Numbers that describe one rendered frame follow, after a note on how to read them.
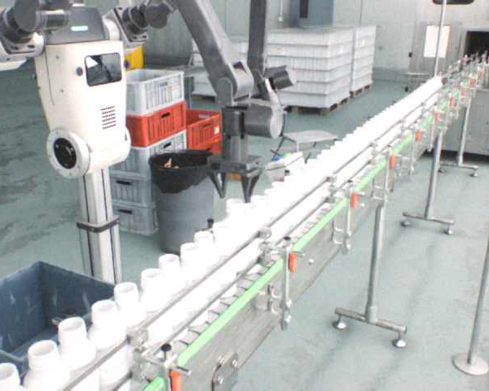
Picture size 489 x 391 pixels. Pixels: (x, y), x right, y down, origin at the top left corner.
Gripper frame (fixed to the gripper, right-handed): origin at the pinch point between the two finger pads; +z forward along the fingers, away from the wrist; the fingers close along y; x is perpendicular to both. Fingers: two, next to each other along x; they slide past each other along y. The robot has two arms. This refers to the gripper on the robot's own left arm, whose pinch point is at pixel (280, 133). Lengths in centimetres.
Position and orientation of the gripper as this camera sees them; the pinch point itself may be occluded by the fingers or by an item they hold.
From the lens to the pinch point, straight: 179.1
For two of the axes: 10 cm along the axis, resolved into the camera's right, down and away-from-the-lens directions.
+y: 4.9, -3.1, 8.2
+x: -8.2, 1.6, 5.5
